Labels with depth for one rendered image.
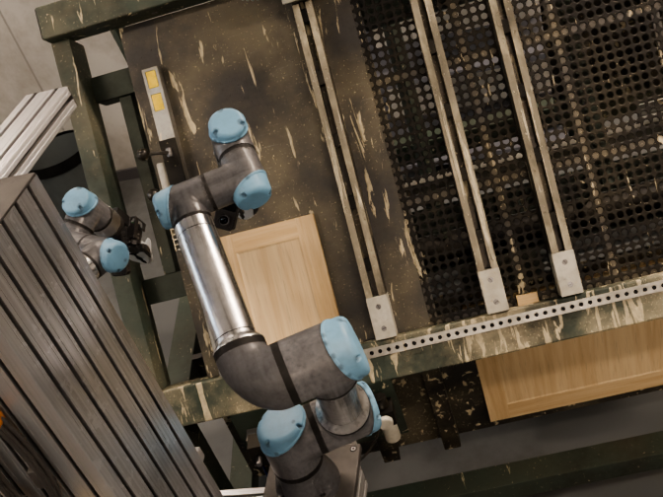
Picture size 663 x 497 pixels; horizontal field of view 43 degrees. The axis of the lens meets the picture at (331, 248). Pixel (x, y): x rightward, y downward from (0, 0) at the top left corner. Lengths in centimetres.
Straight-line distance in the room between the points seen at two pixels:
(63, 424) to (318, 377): 41
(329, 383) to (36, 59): 449
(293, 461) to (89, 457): 57
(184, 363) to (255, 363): 144
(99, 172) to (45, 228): 126
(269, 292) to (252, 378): 110
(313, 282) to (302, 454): 78
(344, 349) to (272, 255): 112
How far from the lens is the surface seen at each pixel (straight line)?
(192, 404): 259
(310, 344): 142
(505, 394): 295
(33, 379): 131
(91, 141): 264
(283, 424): 183
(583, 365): 293
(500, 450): 328
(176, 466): 169
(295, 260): 249
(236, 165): 160
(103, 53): 549
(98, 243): 196
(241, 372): 144
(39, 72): 574
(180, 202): 159
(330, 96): 244
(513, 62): 248
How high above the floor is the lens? 255
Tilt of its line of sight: 35 degrees down
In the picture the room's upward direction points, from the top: 20 degrees counter-clockwise
